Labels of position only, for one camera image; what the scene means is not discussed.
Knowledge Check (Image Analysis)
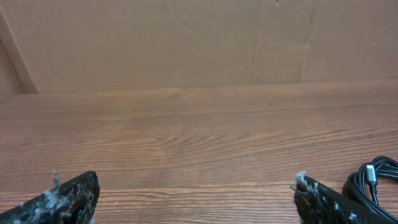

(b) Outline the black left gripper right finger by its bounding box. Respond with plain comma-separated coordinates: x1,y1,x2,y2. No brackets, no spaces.
293,172,393,224

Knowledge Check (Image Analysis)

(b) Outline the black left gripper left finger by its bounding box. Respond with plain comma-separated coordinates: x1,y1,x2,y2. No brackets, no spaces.
1,171,100,224

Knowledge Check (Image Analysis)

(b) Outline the black USB cable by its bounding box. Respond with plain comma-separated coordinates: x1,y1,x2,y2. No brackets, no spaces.
342,156,398,222

